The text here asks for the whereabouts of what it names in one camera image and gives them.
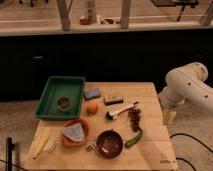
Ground black stand post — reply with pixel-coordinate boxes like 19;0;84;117
6;137;14;171

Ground red object on shelf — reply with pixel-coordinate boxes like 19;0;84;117
79;16;92;25

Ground purple bowl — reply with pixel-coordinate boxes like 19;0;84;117
96;130;123;159

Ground black cable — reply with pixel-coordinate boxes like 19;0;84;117
169;132;213;171

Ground whiteboard eraser block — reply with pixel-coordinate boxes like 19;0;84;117
104;96;124;105

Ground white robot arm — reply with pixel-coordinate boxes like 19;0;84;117
158;62;213;125

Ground orange fruit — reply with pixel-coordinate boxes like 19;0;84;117
86;102;99;114

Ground green chili pepper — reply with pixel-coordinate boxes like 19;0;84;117
124;129;143;149

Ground orange bowl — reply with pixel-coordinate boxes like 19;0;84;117
61;118;89;148

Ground brown dried grapes bunch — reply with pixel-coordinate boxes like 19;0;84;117
128;108;141;132

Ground grey folded cloth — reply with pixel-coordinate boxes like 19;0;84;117
62;122;85;142

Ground green plastic tray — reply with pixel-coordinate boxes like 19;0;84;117
35;76;85;120

